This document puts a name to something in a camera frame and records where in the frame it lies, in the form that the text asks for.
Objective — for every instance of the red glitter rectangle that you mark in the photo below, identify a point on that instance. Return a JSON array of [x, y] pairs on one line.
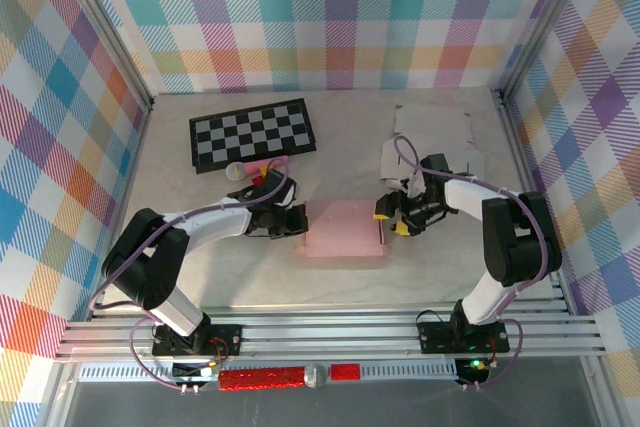
[[346, 372]]

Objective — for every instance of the white paper box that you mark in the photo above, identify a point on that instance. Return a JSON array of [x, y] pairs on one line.
[[435, 132]]

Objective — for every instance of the small controller board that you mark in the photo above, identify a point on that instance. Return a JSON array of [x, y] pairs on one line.
[[472, 369], [192, 372]]

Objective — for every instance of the yellow toy block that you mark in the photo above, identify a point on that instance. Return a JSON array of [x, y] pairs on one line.
[[263, 171]]

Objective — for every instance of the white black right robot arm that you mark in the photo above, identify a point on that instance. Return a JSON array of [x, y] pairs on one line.
[[470, 197]]

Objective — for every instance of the aluminium frame rail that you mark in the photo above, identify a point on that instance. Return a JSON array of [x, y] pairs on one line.
[[325, 332]]

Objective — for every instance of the pink paper box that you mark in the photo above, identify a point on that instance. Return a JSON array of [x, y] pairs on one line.
[[340, 227]]

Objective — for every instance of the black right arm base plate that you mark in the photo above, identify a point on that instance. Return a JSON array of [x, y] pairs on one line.
[[435, 339]]

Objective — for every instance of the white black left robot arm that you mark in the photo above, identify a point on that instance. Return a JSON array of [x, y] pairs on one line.
[[215, 219]]

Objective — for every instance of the black grey checkerboard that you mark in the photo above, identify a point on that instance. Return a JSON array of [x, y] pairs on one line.
[[250, 134]]

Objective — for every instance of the aluminium frame post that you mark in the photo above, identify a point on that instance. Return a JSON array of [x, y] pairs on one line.
[[542, 22], [104, 22]]

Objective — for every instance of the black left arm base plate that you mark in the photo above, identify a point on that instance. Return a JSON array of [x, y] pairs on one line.
[[225, 342]]

